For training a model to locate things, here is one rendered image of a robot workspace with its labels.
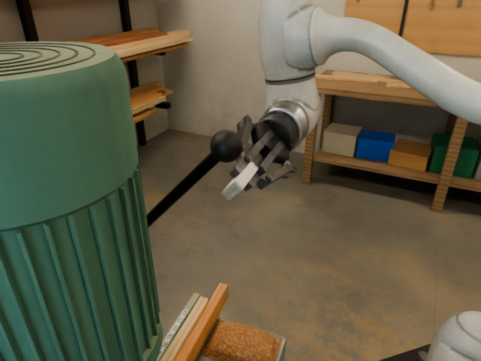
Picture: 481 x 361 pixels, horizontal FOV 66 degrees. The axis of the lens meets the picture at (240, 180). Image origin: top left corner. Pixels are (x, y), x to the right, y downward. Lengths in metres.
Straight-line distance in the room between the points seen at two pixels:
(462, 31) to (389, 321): 2.22
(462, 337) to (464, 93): 0.51
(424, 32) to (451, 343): 2.75
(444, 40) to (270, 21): 2.76
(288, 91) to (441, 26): 2.73
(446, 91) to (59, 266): 0.62
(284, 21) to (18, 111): 0.55
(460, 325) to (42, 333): 0.83
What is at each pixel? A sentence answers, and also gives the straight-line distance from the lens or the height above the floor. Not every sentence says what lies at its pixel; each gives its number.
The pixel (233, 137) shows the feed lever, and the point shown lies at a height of 1.41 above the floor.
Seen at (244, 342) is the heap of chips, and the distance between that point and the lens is 0.79.
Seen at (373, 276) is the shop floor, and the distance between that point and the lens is 2.43.
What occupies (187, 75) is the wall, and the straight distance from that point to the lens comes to 4.19.
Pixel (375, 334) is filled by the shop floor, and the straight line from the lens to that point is 2.12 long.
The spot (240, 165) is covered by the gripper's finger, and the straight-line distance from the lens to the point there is 0.53.
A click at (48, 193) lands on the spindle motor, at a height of 1.43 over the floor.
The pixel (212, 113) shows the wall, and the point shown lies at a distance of 4.15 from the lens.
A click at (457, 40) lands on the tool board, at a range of 3.43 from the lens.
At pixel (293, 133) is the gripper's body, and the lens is 0.66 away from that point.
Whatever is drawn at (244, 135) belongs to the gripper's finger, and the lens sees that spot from 0.58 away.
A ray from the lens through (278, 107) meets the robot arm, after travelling 0.70.
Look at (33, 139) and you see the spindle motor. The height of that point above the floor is 1.47.
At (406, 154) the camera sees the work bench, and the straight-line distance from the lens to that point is 3.17.
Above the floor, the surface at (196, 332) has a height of 0.94.
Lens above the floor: 1.55
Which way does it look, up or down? 28 degrees down
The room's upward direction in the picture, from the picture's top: straight up
